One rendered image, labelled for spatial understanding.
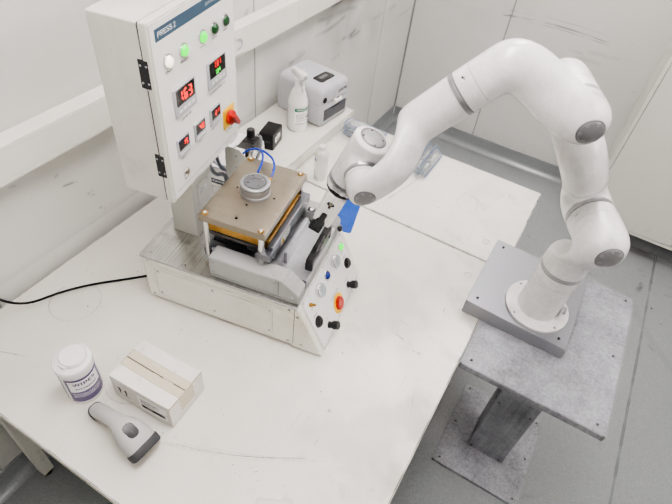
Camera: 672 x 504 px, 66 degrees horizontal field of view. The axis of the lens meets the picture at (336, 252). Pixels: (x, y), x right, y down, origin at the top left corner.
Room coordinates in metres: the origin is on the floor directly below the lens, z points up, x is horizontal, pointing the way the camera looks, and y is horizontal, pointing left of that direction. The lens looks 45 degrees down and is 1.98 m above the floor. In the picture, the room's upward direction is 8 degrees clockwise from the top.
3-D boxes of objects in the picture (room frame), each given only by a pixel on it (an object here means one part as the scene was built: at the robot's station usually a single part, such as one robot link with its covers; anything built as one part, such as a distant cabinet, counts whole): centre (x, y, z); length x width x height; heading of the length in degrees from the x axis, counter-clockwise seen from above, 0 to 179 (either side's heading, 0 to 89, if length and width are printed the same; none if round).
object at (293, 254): (1.02, 0.18, 0.97); 0.30 x 0.22 x 0.08; 76
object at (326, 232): (0.98, 0.05, 0.99); 0.15 x 0.02 x 0.04; 166
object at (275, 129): (1.71, 0.31, 0.83); 0.09 x 0.06 x 0.07; 167
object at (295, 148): (1.73, 0.32, 0.77); 0.84 x 0.30 x 0.04; 155
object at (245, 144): (1.27, 0.30, 1.05); 0.15 x 0.05 x 0.15; 166
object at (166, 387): (0.63, 0.39, 0.80); 0.19 x 0.13 x 0.09; 65
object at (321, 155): (1.60, 0.10, 0.82); 0.05 x 0.05 x 0.14
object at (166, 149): (1.07, 0.40, 1.25); 0.33 x 0.16 x 0.64; 166
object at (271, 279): (0.88, 0.19, 0.96); 0.25 x 0.05 x 0.07; 76
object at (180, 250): (1.04, 0.26, 0.93); 0.46 x 0.35 x 0.01; 76
